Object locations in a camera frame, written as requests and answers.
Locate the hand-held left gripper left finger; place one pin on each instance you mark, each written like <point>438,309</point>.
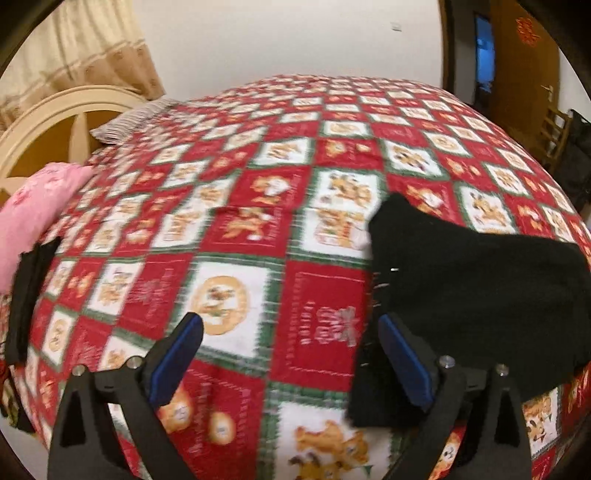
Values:
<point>178,355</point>

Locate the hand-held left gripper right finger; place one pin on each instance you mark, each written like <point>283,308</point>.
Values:
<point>406,360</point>

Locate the black pants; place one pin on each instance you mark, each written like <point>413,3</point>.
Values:
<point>485,286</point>

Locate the red printed patchwork blanket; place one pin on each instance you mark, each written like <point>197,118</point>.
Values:
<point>318,295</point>

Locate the folded black cloth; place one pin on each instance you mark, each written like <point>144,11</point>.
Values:
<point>30,295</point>

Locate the pink pillow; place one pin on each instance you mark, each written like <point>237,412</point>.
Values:
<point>37,212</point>

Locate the striped pillow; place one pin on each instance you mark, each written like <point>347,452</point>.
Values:
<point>134,120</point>

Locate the wooden chair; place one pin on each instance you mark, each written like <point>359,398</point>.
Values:
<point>551,138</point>

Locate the black bag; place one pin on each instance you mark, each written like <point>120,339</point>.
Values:
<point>579,157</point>

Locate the cream bed headboard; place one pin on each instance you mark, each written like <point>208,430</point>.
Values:
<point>55,104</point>

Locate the wooden door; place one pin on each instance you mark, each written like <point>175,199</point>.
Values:
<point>521,78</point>

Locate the beige curtain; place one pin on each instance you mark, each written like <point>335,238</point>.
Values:
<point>69,46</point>

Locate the red paper door decoration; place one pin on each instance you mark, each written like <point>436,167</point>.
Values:
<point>530,30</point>

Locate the wooden door frame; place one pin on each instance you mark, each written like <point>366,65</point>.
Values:
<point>457,46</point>

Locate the white wall switch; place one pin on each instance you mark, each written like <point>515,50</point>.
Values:
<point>396,26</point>

